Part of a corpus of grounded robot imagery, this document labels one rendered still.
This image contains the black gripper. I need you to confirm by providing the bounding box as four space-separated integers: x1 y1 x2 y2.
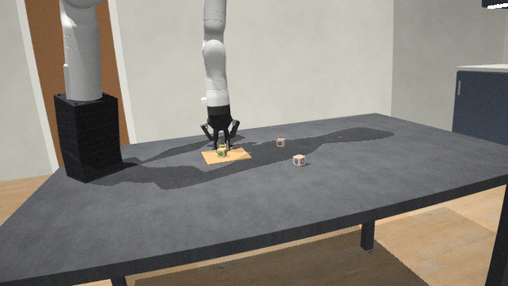
201 104 240 151

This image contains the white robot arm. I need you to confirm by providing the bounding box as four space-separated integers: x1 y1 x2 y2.
60 0 229 106

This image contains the tan square mat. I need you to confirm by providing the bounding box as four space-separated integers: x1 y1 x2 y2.
202 146 252 165

